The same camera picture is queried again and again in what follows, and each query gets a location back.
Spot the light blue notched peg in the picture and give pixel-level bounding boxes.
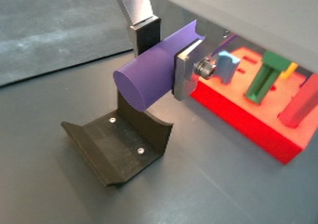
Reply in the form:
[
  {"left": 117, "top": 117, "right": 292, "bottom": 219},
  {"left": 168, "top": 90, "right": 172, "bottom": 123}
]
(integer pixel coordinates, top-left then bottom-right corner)
[{"left": 214, "top": 51, "right": 240, "bottom": 85}]

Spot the salmon hexagonal tall peg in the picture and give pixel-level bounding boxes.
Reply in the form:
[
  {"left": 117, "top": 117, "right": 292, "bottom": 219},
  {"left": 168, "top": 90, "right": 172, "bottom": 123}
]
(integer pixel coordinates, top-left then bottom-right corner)
[{"left": 277, "top": 73, "right": 318, "bottom": 128}]

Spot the purple round cylinder peg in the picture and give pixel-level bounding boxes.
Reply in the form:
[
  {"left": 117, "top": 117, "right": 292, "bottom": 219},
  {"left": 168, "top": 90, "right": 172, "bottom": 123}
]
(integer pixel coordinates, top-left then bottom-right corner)
[{"left": 113, "top": 21, "right": 201, "bottom": 112}]

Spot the red peg board base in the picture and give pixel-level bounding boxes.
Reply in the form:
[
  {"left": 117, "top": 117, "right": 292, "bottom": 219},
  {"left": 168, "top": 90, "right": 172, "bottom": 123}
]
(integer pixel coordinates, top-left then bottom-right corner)
[{"left": 190, "top": 47, "right": 318, "bottom": 164}]

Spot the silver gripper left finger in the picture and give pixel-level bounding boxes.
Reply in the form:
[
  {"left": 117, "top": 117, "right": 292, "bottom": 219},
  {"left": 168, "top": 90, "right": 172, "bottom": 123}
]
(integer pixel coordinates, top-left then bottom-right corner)
[{"left": 121, "top": 0, "right": 161, "bottom": 56}]

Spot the black curved cradle stand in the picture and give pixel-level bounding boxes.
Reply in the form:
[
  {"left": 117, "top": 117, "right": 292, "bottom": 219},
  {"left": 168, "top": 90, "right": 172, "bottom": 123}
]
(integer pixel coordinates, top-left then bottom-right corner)
[{"left": 61, "top": 95, "right": 172, "bottom": 186}]

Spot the green triangular tall peg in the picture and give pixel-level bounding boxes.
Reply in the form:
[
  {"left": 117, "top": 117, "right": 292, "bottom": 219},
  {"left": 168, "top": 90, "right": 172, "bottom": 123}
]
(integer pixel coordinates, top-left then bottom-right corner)
[{"left": 244, "top": 51, "right": 291, "bottom": 104}]

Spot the yellow orange cylinder peg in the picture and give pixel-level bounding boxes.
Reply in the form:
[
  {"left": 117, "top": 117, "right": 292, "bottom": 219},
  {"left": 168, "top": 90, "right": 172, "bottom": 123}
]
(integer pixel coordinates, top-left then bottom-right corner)
[{"left": 279, "top": 62, "right": 297, "bottom": 79}]

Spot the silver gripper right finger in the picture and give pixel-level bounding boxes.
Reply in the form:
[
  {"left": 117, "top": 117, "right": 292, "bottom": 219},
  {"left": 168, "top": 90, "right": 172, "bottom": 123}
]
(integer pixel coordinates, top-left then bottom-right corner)
[{"left": 172, "top": 33, "right": 236, "bottom": 100}]

